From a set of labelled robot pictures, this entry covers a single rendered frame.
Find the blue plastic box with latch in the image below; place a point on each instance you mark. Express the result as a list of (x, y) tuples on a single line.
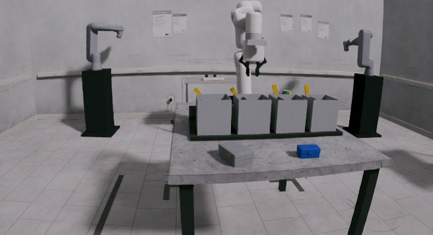
[(308, 151)]

